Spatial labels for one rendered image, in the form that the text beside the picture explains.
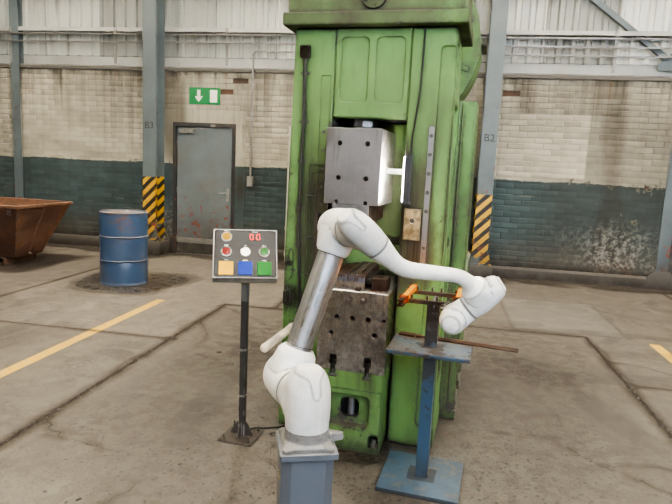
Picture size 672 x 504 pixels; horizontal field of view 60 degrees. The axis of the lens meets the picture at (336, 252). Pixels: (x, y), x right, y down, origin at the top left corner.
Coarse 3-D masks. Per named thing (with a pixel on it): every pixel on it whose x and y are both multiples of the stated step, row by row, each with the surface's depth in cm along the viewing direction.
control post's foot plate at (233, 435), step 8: (240, 424) 330; (232, 432) 335; (240, 432) 331; (248, 432) 332; (256, 432) 337; (224, 440) 326; (232, 440) 326; (240, 440) 327; (248, 440) 324; (256, 440) 329
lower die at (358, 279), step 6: (348, 264) 350; (354, 264) 345; (366, 264) 341; (378, 264) 348; (342, 270) 323; (348, 270) 324; (360, 270) 321; (372, 270) 330; (342, 276) 314; (348, 276) 313; (354, 276) 312; (360, 276) 311; (366, 276) 314; (336, 282) 315; (342, 282) 314; (348, 282) 314; (354, 282) 313; (360, 282) 312
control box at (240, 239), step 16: (224, 240) 310; (240, 240) 312; (256, 240) 313; (272, 240) 315; (224, 256) 307; (240, 256) 308; (256, 256) 310; (272, 256) 312; (256, 272) 307; (272, 272) 308
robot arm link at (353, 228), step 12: (348, 216) 199; (360, 216) 200; (336, 228) 208; (348, 228) 199; (360, 228) 199; (372, 228) 201; (348, 240) 205; (360, 240) 201; (372, 240) 201; (384, 240) 204; (372, 252) 204
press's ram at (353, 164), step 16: (336, 128) 304; (352, 128) 302; (368, 128) 300; (336, 144) 305; (352, 144) 303; (368, 144) 301; (384, 144) 306; (336, 160) 306; (352, 160) 304; (368, 160) 302; (384, 160) 310; (336, 176) 308; (352, 176) 305; (368, 176) 303; (384, 176) 314; (336, 192) 309; (352, 192) 306; (368, 192) 304; (384, 192) 318
